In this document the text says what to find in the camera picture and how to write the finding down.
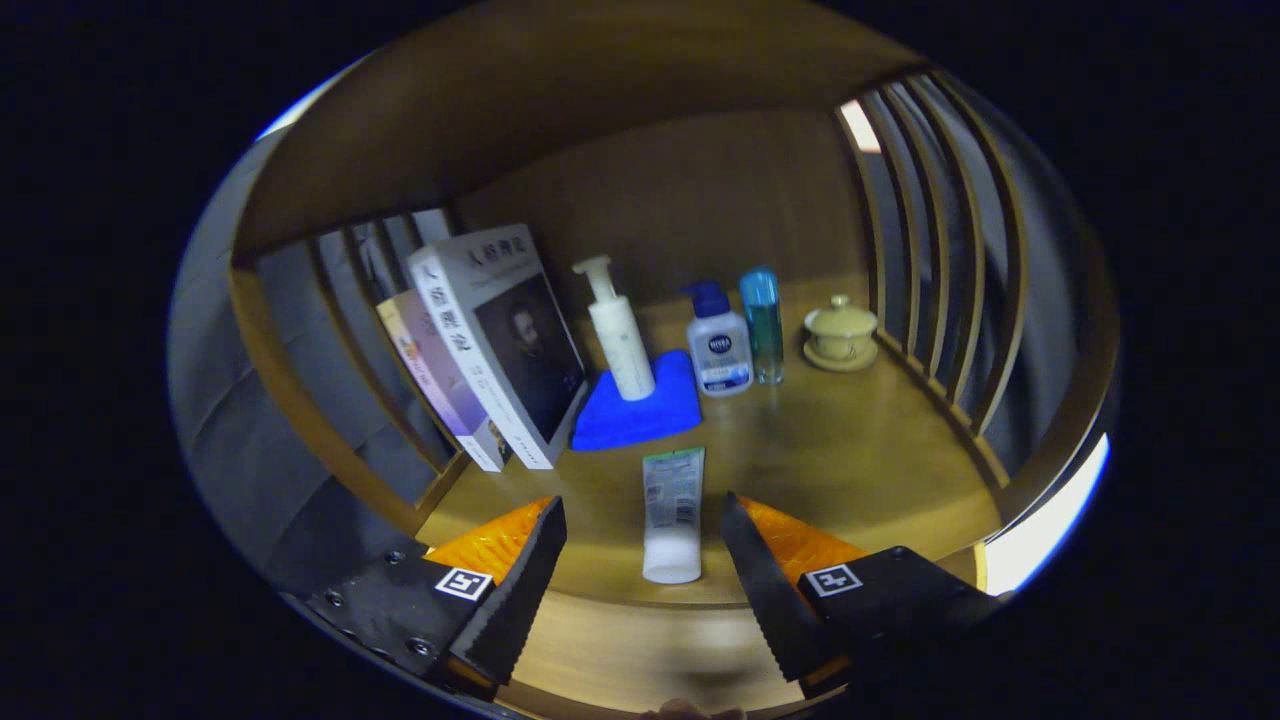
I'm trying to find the yellow lidded teacup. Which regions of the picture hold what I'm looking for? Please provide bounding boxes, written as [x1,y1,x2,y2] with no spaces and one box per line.
[804,294,879,363]

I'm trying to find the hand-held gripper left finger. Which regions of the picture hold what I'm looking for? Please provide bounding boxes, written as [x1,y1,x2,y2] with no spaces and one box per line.
[285,496,568,699]

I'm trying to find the wooden cabinet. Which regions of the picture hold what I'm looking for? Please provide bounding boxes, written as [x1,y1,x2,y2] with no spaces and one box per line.
[228,0,1121,601]

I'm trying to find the wooden countertop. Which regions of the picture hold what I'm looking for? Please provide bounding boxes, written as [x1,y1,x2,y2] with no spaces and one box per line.
[415,275,1004,606]

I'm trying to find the folded blue cloth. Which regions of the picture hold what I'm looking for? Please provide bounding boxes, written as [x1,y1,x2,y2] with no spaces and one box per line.
[571,349,704,452]

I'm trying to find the purple book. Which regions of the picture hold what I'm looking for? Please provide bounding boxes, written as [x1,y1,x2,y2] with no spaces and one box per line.
[377,290,513,473]

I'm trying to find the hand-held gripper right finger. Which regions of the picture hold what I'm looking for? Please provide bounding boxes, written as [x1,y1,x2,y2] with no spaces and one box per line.
[720,491,1013,699]

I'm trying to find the teal bottle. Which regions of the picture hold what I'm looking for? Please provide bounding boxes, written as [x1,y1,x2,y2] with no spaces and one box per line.
[739,266,786,386]

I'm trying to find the white book with portrait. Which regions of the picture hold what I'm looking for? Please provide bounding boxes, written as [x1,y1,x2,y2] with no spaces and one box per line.
[407,223,589,471]

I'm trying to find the white grey box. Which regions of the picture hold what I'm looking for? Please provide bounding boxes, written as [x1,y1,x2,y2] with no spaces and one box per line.
[985,432,1111,596]

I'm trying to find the white cosmetic tube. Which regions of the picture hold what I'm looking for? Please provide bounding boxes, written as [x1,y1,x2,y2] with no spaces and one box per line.
[642,447,706,585]

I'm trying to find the white bottle with blue pump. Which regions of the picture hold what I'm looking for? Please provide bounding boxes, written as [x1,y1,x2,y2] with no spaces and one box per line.
[682,281,755,398]

